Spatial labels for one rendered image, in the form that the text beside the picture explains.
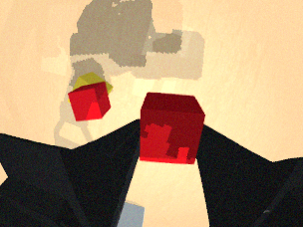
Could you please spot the red cube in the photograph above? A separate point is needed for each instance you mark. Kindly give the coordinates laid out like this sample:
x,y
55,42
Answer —
x,y
90,101
170,128

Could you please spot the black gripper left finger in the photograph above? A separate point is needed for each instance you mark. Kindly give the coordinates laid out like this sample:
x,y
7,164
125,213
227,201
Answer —
x,y
94,178

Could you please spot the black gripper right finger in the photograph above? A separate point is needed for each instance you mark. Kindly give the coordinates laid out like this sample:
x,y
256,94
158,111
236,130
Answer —
x,y
240,187

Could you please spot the yellow cube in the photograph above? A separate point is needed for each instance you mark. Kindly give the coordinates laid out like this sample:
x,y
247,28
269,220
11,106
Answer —
x,y
88,79

